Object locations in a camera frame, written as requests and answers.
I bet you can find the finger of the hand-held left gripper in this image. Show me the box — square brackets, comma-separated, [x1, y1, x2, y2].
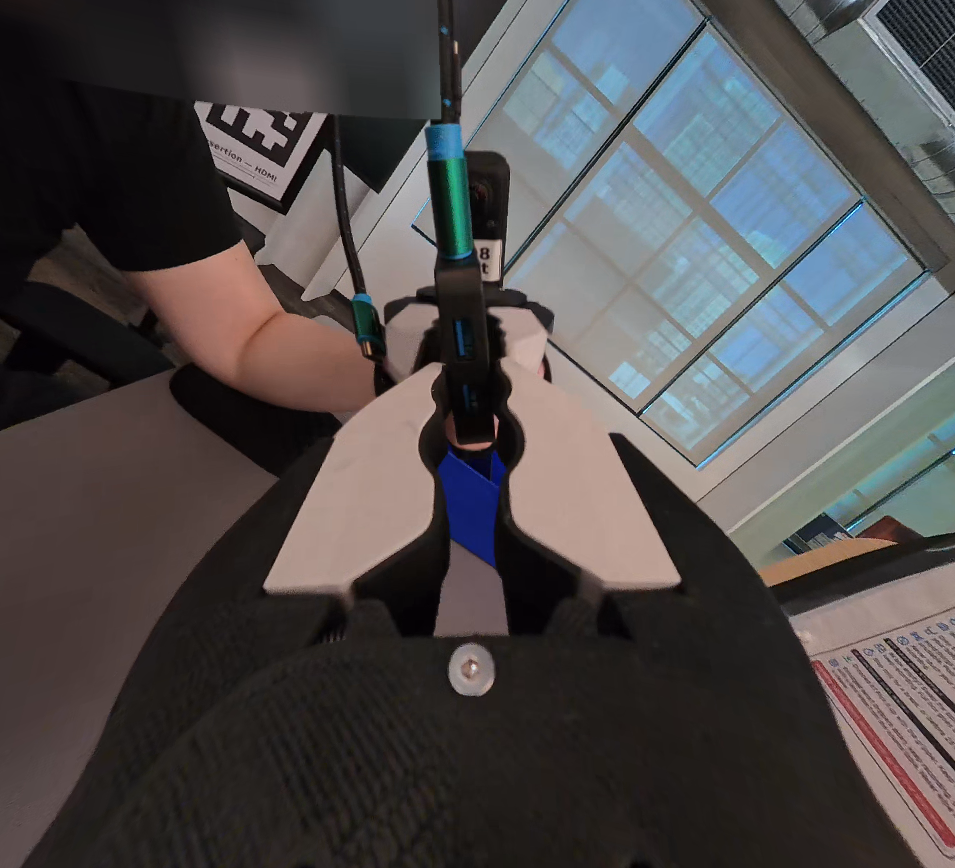
[487, 306, 547, 378]
[382, 297, 443, 383]

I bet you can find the large paned window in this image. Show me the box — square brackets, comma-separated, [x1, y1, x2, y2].
[414, 0, 934, 470]

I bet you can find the blue plastic holder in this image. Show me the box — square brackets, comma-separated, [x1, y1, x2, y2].
[439, 452, 508, 571]

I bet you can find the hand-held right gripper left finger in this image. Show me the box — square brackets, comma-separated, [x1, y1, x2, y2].
[263, 363, 455, 636]

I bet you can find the person's black shirt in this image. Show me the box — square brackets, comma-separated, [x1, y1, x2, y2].
[0, 81, 246, 310]

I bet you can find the printed instruction sheet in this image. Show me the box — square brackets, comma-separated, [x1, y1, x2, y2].
[791, 610, 955, 868]

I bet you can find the person's left forearm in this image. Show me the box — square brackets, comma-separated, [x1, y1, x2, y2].
[123, 242, 382, 414]

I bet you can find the person's left hand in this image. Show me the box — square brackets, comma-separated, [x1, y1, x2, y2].
[445, 415, 495, 450]

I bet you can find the round wooden table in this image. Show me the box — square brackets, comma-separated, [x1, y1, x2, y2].
[757, 536, 896, 586]

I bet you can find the black white marker sign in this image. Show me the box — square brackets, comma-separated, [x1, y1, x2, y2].
[192, 100, 334, 216]

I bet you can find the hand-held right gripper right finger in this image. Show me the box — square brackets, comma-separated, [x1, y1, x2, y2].
[492, 368, 683, 636]

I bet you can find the grey air vent unit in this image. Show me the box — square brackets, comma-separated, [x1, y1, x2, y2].
[813, 0, 955, 272]

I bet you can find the black braided hdmi cable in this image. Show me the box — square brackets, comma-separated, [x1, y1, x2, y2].
[330, 0, 476, 363]

